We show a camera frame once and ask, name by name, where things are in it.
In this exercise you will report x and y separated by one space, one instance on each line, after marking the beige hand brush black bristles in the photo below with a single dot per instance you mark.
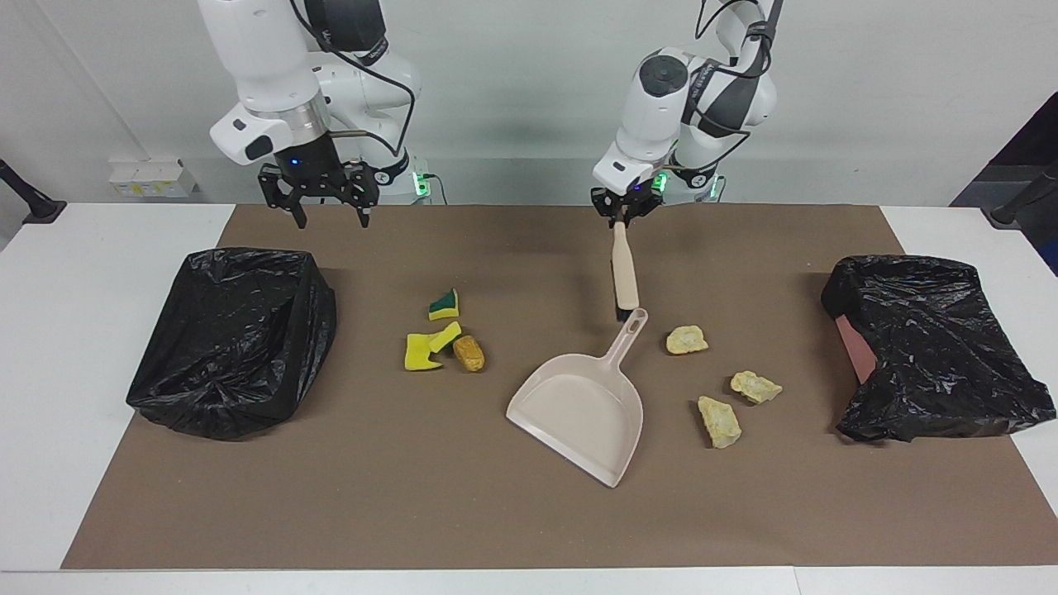
626 273

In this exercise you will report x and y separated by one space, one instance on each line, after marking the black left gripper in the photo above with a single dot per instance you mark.
602 200

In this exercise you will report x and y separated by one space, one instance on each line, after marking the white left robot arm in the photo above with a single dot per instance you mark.
661 107

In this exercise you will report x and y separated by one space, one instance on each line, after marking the black camera stand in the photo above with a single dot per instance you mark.
1012 213
37 207

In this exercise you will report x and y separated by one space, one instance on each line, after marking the white wall socket box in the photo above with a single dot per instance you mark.
153 180

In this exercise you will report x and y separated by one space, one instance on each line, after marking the yellow and green sponge piece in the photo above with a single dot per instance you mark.
444 304

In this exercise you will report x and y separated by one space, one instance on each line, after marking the black trash bag bin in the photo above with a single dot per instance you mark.
942 355
231 347

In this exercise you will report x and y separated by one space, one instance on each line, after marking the beige plastic dustpan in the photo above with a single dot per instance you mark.
579 405

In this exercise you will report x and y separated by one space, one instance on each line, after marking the brown table mat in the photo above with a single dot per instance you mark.
496 496

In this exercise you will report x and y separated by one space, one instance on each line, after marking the brown cork-like sponge piece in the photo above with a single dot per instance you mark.
469 353

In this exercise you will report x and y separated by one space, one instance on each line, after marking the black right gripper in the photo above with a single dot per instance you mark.
310 169

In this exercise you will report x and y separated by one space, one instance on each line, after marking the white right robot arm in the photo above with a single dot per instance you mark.
264 49

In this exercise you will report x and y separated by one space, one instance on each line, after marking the pale yellow sponge chunk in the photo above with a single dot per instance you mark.
719 421
687 339
755 386

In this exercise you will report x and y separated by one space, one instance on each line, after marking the pink bin box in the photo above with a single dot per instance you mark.
855 351

